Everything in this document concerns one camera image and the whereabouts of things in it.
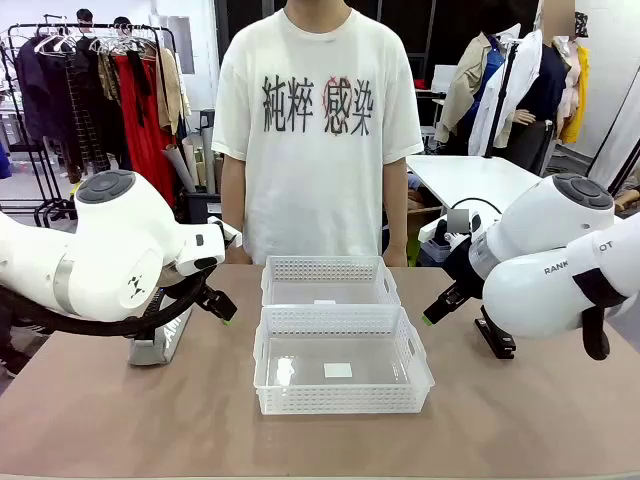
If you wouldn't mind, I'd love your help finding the yellow garment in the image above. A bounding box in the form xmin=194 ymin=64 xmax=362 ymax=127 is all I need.
xmin=557 ymin=44 xmax=591 ymax=146

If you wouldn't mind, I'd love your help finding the beige paper roll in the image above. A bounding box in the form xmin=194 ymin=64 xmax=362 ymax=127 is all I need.
xmin=180 ymin=137 xmax=201 ymax=189

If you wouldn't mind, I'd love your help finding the grey paper roll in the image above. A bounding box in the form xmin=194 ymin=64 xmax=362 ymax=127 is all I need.
xmin=164 ymin=144 xmax=197 ymax=194

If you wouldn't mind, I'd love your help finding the white basket with caps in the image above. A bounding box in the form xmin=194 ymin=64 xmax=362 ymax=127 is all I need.
xmin=418 ymin=219 xmax=451 ymax=266

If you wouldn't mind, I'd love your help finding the grey CAMPUS pouch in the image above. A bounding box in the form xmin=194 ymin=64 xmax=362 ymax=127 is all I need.
xmin=128 ymin=305 xmax=194 ymax=368

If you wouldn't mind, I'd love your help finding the black plaid garment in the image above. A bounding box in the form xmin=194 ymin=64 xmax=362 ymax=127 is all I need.
xmin=64 ymin=47 xmax=114 ymax=171

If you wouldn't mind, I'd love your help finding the white coat navy mannequin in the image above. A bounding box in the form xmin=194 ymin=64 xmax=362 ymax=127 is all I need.
xmin=469 ymin=29 xmax=569 ymax=161

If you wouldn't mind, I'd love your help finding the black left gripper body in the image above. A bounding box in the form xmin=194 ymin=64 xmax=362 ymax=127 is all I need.
xmin=158 ymin=264 xmax=201 ymax=306

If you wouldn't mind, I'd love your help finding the black stool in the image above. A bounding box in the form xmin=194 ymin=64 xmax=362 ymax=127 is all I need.
xmin=198 ymin=108 xmax=217 ymax=146

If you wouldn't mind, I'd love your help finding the dark jacket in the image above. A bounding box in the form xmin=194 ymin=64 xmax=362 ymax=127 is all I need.
xmin=13 ymin=37 xmax=71 ymax=146

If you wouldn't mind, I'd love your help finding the thin black camera cable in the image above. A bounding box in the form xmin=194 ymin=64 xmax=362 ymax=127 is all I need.
xmin=449 ymin=197 xmax=504 ymax=221

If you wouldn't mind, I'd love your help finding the white table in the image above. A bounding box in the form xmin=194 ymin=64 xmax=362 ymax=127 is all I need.
xmin=405 ymin=154 xmax=544 ymax=241

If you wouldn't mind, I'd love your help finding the black stand pole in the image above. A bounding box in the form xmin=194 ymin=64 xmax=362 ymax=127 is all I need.
xmin=487 ymin=42 xmax=522 ymax=161

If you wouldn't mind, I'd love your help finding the beige trench coat mannequin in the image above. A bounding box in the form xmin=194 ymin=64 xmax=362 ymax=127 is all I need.
xmin=433 ymin=30 xmax=506 ymax=151

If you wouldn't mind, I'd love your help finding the person's neck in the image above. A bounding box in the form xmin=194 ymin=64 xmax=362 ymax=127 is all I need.
xmin=285 ymin=0 xmax=351 ymax=17

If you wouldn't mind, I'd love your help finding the black stapler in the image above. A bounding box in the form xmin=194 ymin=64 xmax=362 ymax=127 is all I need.
xmin=473 ymin=304 xmax=517 ymax=361

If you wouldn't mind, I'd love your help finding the grey storage box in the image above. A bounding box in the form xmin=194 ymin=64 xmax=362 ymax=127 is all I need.
xmin=185 ymin=192 xmax=224 ymax=224

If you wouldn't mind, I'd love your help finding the person in white t-shirt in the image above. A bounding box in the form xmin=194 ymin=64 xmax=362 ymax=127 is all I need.
xmin=211 ymin=7 xmax=426 ymax=266

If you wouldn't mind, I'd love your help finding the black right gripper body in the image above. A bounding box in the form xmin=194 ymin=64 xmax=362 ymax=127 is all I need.
xmin=444 ymin=239 xmax=484 ymax=301

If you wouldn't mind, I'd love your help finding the left arm's black corrugated hose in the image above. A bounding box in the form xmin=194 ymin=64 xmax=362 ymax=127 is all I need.
xmin=0 ymin=267 xmax=211 ymax=341

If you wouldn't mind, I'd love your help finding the beige hanging garment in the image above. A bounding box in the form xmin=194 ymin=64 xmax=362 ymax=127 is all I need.
xmin=155 ymin=47 xmax=193 ymax=136

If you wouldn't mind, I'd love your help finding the mannequin hand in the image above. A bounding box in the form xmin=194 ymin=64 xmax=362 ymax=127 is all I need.
xmin=613 ymin=184 xmax=640 ymax=212

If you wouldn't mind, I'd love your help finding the person's left hand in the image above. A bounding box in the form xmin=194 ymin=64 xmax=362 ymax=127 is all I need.
xmin=384 ymin=243 xmax=409 ymax=268

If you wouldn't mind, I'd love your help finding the black white-striped sneaker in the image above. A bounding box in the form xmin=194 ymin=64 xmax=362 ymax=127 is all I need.
xmin=0 ymin=344 xmax=32 ymax=379

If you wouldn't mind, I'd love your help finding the person's right forearm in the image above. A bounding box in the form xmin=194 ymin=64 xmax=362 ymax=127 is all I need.
xmin=221 ymin=152 xmax=250 ymax=249

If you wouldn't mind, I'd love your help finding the white perforated plastic basket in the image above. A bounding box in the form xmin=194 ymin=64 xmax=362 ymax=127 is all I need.
xmin=253 ymin=304 xmax=436 ymax=416
xmin=260 ymin=254 xmax=403 ymax=308

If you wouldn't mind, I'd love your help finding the red dress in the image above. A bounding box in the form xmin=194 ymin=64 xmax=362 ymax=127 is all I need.
xmin=114 ymin=53 xmax=177 ymax=207

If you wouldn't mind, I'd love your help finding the brown cardboard box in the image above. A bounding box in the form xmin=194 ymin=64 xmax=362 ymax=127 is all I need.
xmin=407 ymin=204 xmax=444 ymax=251

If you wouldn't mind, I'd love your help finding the black clothes rack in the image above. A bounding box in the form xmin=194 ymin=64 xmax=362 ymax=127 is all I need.
xmin=0 ymin=22 xmax=179 ymax=229

